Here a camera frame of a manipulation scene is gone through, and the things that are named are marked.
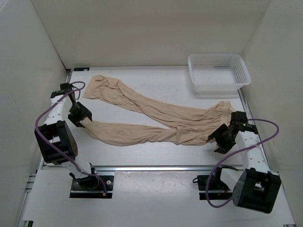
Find aluminium table edge rail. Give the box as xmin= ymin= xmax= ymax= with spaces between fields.
xmin=95 ymin=166 xmax=213 ymax=172

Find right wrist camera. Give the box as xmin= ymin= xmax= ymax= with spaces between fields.
xmin=229 ymin=111 xmax=258 ymax=134

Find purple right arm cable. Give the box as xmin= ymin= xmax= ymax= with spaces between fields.
xmin=205 ymin=119 xmax=280 ymax=209

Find beige trousers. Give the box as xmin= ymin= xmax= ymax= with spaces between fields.
xmin=82 ymin=75 xmax=234 ymax=147

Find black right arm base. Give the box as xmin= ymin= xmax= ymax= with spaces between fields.
xmin=192 ymin=175 xmax=232 ymax=201

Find white plastic basket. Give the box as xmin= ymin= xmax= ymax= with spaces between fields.
xmin=188 ymin=53 xmax=251 ymax=93

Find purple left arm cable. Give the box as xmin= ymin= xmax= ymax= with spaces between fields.
xmin=35 ymin=81 xmax=108 ymax=198

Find aluminium left side rail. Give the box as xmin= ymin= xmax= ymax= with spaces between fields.
xmin=25 ymin=69 xmax=73 ymax=193

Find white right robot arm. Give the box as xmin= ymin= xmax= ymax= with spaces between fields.
xmin=205 ymin=118 xmax=281 ymax=214

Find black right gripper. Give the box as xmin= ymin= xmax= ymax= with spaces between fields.
xmin=206 ymin=123 xmax=236 ymax=154

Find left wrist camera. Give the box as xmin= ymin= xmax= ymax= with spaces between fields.
xmin=50 ymin=83 xmax=78 ymax=104

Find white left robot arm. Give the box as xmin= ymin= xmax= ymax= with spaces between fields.
xmin=35 ymin=91 xmax=99 ymax=189

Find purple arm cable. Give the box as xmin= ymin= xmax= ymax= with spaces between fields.
xmin=35 ymin=81 xmax=108 ymax=198
xmin=205 ymin=119 xmax=280 ymax=209

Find aluminium right side rail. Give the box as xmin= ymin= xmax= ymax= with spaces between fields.
xmin=238 ymin=87 xmax=273 ymax=171

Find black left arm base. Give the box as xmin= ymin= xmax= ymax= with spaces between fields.
xmin=70 ymin=173 xmax=114 ymax=199

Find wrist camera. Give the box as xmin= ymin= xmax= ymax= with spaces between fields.
xmin=50 ymin=83 xmax=78 ymax=104
xmin=229 ymin=111 xmax=258 ymax=134

